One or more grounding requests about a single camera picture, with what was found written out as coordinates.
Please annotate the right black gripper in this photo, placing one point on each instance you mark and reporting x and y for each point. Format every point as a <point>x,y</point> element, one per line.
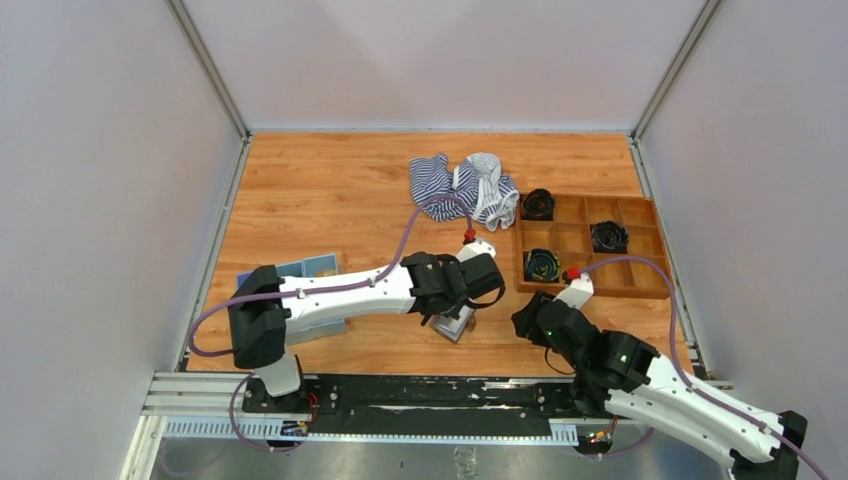
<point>525,318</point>

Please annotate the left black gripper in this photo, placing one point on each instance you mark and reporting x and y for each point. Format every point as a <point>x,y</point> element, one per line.
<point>446,261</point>

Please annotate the brown leather card holder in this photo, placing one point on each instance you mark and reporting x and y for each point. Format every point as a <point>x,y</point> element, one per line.
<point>453,323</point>

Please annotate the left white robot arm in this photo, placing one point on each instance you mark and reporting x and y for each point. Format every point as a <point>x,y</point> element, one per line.
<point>258,322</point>

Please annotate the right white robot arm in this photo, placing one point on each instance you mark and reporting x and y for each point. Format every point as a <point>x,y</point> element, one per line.
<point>617,373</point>

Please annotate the dark patterned coiled belt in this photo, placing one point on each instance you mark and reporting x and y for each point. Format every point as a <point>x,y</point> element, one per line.
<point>542,266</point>

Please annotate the blue striped cloth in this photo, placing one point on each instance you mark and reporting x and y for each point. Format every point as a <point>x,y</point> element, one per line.
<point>477,187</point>

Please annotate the black coiled belt right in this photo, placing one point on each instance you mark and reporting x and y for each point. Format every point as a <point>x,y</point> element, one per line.
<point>609,237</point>

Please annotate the black coiled belt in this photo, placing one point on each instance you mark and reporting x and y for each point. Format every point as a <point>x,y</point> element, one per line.
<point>609,237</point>
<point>538,205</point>

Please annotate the wooden compartment tray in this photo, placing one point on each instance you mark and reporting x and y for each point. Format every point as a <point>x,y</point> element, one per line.
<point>630,275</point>

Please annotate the black coiled belt top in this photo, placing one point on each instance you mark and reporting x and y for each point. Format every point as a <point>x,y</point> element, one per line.
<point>538,205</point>

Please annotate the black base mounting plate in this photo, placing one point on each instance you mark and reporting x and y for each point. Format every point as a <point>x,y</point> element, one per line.
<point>425,405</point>

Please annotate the blue plastic organizer box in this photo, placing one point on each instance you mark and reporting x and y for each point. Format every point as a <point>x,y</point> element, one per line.
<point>318,266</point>

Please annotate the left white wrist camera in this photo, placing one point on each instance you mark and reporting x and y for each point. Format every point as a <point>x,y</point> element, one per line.
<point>477,247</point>

